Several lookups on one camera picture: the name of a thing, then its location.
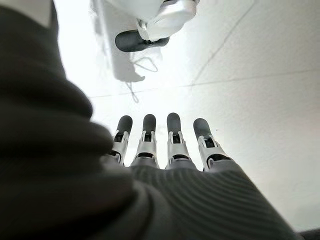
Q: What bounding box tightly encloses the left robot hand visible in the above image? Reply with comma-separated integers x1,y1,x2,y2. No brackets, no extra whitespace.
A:
0,6,305,240

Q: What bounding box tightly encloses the white robot left leg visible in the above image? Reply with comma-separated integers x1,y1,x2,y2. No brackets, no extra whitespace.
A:
103,0,201,42

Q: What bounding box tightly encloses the black robot left foot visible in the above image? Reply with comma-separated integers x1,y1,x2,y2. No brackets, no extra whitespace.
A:
114,29,170,53

